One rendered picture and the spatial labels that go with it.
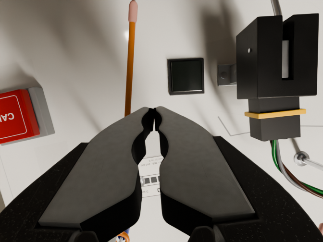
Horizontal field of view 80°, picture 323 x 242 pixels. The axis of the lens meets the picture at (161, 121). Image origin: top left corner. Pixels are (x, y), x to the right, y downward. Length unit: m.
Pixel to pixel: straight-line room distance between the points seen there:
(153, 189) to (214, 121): 0.11
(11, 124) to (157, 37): 0.18
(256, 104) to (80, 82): 0.19
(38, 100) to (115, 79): 0.09
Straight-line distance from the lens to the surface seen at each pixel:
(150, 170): 0.24
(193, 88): 0.22
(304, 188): 0.20
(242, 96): 0.18
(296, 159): 0.28
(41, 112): 0.25
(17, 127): 0.25
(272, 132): 0.17
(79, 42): 0.26
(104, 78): 0.24
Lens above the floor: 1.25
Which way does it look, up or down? 32 degrees down
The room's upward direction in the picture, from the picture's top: 169 degrees clockwise
